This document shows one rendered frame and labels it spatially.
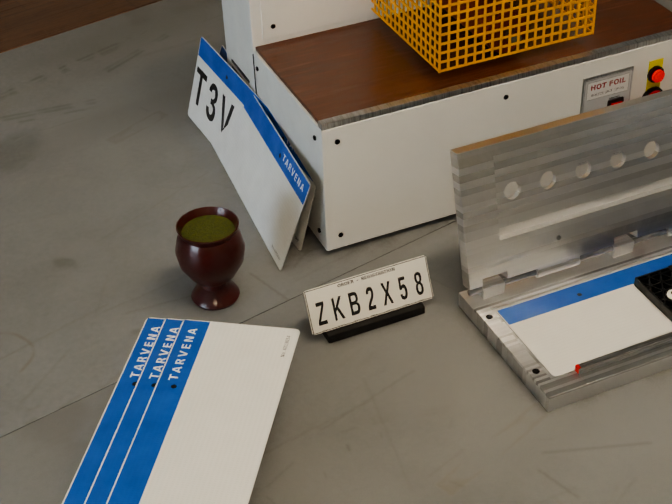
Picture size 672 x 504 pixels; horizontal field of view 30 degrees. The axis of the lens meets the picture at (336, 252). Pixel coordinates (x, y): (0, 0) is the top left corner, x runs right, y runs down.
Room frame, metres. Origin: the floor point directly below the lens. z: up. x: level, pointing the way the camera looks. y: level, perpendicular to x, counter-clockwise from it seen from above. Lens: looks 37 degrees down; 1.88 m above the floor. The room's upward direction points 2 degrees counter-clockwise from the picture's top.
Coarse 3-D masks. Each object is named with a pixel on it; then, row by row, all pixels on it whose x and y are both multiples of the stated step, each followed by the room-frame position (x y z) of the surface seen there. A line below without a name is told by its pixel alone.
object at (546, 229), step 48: (480, 144) 1.21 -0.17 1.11; (528, 144) 1.24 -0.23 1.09; (576, 144) 1.26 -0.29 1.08; (624, 144) 1.28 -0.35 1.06; (480, 192) 1.19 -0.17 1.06; (528, 192) 1.22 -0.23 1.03; (576, 192) 1.24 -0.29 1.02; (624, 192) 1.27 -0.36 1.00; (480, 240) 1.18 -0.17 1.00; (528, 240) 1.20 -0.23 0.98; (576, 240) 1.22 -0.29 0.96
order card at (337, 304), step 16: (368, 272) 1.17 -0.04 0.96; (384, 272) 1.18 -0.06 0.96; (400, 272) 1.18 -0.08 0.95; (416, 272) 1.19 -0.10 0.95; (320, 288) 1.15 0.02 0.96; (336, 288) 1.15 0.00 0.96; (352, 288) 1.16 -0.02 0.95; (368, 288) 1.16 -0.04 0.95; (384, 288) 1.17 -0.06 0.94; (400, 288) 1.18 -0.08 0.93; (416, 288) 1.18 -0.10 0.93; (320, 304) 1.14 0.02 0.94; (336, 304) 1.15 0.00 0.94; (352, 304) 1.15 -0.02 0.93; (368, 304) 1.16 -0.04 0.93; (384, 304) 1.16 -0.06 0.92; (400, 304) 1.17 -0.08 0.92; (320, 320) 1.13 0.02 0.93; (336, 320) 1.14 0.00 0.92; (352, 320) 1.14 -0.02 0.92
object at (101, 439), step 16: (160, 320) 1.05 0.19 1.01; (144, 336) 1.02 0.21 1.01; (144, 352) 1.00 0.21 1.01; (128, 368) 0.97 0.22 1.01; (128, 384) 0.95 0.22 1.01; (112, 400) 0.93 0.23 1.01; (128, 400) 0.92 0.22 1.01; (112, 416) 0.90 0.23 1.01; (96, 432) 0.88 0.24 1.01; (112, 432) 0.88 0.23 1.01; (96, 448) 0.86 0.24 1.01; (80, 464) 0.84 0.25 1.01; (96, 464) 0.84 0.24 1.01; (80, 480) 0.82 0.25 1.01; (80, 496) 0.80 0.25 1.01
